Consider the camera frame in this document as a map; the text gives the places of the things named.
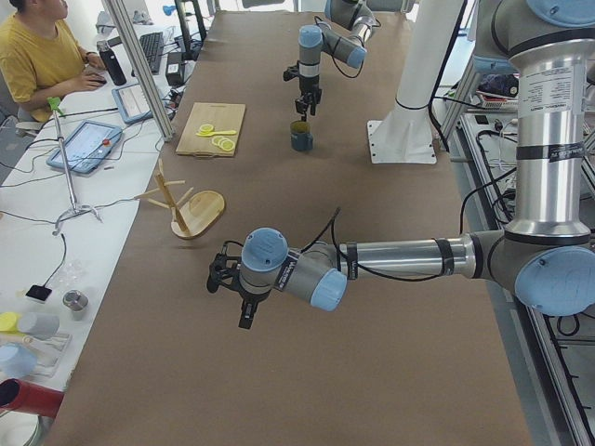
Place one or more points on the bamboo cutting board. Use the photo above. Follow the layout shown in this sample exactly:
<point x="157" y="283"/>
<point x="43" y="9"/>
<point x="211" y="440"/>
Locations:
<point x="223" y="116"/>

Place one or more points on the lemon slice lower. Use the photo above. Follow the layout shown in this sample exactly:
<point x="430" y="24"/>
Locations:
<point x="223" y="143"/>

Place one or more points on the blue teach pendant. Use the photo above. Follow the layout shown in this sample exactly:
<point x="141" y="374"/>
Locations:
<point x="131" y="103"/>
<point x="89" y="144"/>

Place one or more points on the metal stand with rod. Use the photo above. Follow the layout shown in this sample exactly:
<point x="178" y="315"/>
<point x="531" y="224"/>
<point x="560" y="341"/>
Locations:
<point x="76" y="209"/>

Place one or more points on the white pedestal column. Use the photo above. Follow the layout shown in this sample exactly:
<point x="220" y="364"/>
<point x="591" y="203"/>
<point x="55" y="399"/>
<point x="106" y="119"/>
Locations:
<point x="404" y="136"/>

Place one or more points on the wooden cup rack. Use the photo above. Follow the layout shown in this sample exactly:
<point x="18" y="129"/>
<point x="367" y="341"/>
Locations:
<point x="193" y="213"/>

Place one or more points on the aluminium frame post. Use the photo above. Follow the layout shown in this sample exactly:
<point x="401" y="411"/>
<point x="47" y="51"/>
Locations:
<point x="125" y="28"/>

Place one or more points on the red bottle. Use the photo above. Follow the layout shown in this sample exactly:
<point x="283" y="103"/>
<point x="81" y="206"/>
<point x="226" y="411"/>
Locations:
<point x="25" y="397"/>

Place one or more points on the blue teach pendant near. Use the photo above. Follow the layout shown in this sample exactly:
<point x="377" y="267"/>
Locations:
<point x="89" y="144"/>

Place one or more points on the yellow cup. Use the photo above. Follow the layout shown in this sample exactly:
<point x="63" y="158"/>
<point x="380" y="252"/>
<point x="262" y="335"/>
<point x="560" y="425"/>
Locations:
<point x="9" y="322"/>

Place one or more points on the blue teach pendant far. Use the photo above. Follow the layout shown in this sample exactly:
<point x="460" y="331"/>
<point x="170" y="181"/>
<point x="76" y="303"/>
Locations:
<point x="131" y="103"/>

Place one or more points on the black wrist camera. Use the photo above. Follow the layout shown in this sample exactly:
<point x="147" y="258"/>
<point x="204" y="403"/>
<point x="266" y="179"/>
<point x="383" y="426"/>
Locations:
<point x="224" y="270"/>

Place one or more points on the black water bottle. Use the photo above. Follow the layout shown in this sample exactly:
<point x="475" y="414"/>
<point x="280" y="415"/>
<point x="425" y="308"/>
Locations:
<point x="111" y="63"/>

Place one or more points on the light blue cup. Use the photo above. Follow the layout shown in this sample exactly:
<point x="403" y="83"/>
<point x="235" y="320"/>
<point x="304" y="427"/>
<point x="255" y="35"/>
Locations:
<point x="16" y="360"/>

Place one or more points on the yellow plastic knife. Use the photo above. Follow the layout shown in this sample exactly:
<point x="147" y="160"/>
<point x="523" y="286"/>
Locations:
<point x="216" y="133"/>

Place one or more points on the small black pad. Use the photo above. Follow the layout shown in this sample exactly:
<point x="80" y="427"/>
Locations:
<point x="39" y="293"/>

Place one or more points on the person in yellow shirt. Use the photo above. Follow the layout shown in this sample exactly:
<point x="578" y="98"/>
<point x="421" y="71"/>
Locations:
<point x="41" y="58"/>

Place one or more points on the dark blue mug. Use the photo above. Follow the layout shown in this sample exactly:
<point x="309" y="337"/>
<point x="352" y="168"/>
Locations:
<point x="300" y="136"/>

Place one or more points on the lemon slice group upper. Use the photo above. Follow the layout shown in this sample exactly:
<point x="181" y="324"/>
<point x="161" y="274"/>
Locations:
<point x="205" y="130"/>

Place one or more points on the grey cup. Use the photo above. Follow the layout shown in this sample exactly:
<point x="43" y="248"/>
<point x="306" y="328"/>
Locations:
<point x="39" y="325"/>

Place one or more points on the black keyboard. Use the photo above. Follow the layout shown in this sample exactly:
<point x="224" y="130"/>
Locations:
<point x="152" y="45"/>

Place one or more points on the small steel cup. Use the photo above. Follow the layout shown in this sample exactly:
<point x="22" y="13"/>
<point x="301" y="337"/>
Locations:
<point x="76" y="302"/>

